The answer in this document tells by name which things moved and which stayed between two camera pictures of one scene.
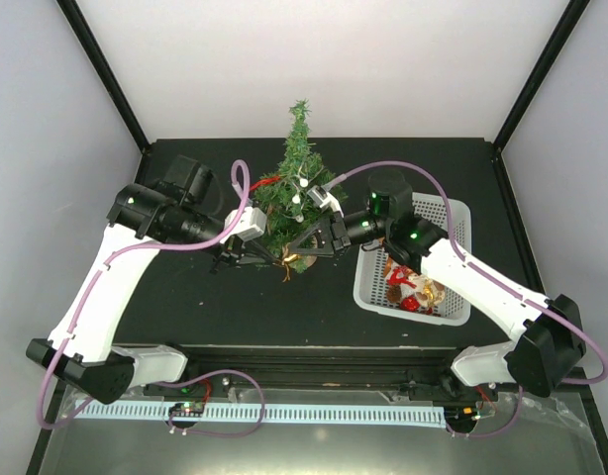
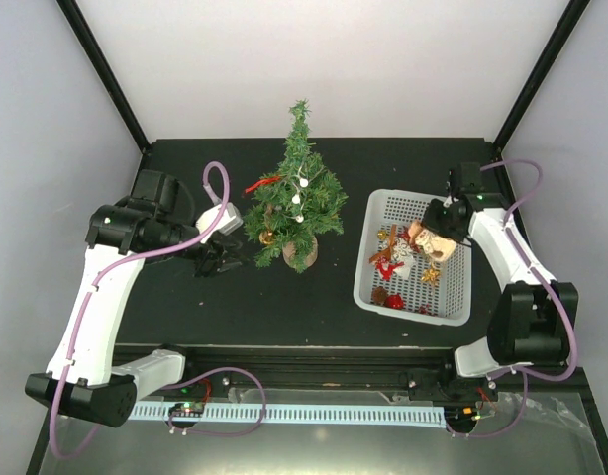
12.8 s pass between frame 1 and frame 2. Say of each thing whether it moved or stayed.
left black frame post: stayed
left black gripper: moved
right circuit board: stayed
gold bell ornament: moved
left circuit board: stayed
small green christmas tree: stayed
